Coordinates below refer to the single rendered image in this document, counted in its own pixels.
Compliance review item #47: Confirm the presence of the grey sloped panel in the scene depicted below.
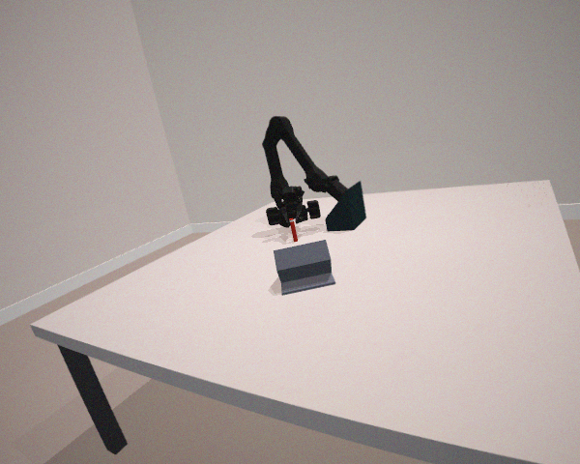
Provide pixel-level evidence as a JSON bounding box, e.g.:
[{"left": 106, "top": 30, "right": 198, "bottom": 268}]
[{"left": 274, "top": 240, "right": 336, "bottom": 296}]

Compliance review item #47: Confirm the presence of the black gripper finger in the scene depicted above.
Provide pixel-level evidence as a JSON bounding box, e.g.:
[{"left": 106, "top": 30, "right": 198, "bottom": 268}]
[
  {"left": 296, "top": 205, "right": 308, "bottom": 224},
  {"left": 277, "top": 208, "right": 289, "bottom": 225}
]

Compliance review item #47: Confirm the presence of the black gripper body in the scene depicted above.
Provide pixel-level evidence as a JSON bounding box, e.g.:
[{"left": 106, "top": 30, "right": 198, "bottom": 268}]
[{"left": 266, "top": 200, "right": 321, "bottom": 225}]

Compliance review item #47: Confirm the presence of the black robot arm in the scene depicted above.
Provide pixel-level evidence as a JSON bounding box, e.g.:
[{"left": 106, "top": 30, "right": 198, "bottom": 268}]
[{"left": 262, "top": 116, "right": 348, "bottom": 209}]

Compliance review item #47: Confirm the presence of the red peg with white band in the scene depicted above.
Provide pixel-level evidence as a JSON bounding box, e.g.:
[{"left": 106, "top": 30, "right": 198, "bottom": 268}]
[{"left": 289, "top": 218, "right": 298, "bottom": 242}]

